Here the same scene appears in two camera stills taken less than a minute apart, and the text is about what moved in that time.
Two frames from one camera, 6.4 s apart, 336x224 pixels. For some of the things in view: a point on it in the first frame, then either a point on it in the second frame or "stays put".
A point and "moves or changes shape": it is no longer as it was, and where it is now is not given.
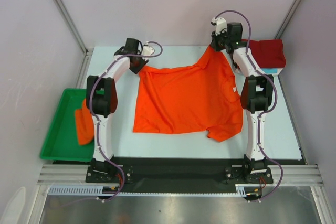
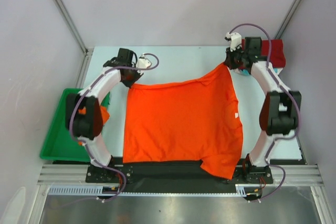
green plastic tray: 62,142 stays put
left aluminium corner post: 87,51 stays put
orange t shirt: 206,96 moves or changes shape
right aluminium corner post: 295,6 stays put
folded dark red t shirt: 268,53 stays put
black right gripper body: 217,44 -> 232,60
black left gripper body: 140,63 -> 133,75
